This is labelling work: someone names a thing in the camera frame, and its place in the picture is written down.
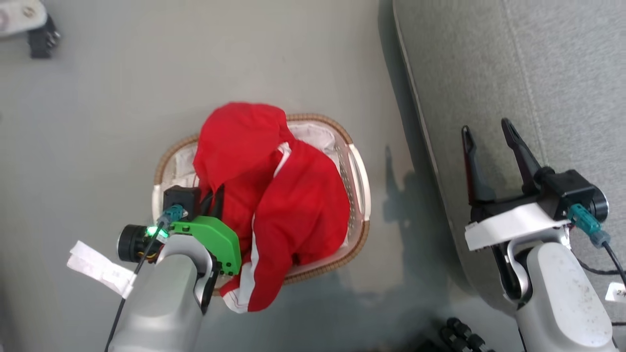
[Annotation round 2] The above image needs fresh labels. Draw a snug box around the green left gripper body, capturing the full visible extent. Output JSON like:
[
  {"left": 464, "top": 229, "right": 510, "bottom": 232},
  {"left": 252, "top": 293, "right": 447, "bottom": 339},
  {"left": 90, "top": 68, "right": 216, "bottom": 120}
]
[{"left": 169, "top": 216, "right": 242, "bottom": 276}]

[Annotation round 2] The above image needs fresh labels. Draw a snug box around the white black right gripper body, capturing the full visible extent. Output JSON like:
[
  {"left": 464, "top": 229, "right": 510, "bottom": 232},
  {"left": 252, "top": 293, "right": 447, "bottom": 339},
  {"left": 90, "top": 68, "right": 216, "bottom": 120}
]
[{"left": 465, "top": 193, "right": 571, "bottom": 300}]

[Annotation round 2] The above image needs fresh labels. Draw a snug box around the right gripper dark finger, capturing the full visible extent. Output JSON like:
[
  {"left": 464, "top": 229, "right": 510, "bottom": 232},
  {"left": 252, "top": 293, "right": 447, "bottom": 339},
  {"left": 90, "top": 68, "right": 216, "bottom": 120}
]
[
  {"left": 461, "top": 126, "right": 497, "bottom": 205},
  {"left": 501, "top": 118, "right": 543, "bottom": 196}
]

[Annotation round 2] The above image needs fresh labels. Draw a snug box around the red garment with white trim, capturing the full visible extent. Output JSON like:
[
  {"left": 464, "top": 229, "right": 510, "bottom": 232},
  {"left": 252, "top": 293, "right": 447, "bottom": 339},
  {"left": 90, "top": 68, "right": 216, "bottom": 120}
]
[{"left": 193, "top": 102, "right": 352, "bottom": 313}]

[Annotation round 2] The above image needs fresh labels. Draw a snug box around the wicker rimmed white laundry basket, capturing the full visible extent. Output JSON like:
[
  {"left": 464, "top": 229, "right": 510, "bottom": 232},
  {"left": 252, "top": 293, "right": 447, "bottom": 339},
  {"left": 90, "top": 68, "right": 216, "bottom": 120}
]
[{"left": 153, "top": 113, "right": 371, "bottom": 296}]

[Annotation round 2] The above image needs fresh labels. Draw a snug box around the grey fabric sofa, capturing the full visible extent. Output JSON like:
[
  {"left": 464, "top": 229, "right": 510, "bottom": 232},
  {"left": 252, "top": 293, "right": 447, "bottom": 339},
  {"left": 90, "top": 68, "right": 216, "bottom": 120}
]
[{"left": 393, "top": 0, "right": 626, "bottom": 318}]

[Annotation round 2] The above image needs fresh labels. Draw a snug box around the teal left cable connector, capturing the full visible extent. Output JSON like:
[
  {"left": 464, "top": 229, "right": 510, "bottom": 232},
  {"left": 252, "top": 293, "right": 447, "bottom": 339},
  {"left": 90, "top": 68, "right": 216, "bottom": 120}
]
[{"left": 156, "top": 204, "right": 186, "bottom": 231}]

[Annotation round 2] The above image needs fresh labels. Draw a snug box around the teal cable connector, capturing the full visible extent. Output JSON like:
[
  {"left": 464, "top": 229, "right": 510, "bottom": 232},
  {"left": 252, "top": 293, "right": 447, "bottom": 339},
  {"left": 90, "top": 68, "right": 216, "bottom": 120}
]
[
  {"left": 156, "top": 204, "right": 186, "bottom": 231},
  {"left": 567, "top": 203, "right": 612, "bottom": 248}
]

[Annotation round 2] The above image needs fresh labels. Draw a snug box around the teal right cable connector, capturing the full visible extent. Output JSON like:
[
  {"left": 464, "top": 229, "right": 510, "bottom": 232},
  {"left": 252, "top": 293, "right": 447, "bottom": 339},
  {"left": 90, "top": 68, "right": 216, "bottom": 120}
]
[{"left": 567, "top": 203, "right": 612, "bottom": 248}]

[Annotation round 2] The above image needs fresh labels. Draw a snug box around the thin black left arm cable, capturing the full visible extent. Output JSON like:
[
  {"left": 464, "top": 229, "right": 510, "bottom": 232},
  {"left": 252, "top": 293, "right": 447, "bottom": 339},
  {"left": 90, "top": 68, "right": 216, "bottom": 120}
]
[{"left": 104, "top": 222, "right": 167, "bottom": 352}]

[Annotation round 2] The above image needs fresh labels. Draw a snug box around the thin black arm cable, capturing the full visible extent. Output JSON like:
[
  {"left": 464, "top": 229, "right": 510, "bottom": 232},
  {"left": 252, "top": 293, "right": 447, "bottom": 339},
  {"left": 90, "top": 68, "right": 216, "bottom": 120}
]
[
  {"left": 104, "top": 222, "right": 167, "bottom": 352},
  {"left": 602, "top": 241, "right": 626, "bottom": 289}
]

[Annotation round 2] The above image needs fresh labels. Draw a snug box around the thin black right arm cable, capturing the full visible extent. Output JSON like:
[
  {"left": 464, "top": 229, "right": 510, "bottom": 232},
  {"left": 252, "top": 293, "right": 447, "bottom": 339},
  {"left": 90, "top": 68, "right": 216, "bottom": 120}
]
[{"left": 602, "top": 241, "right": 626, "bottom": 289}]

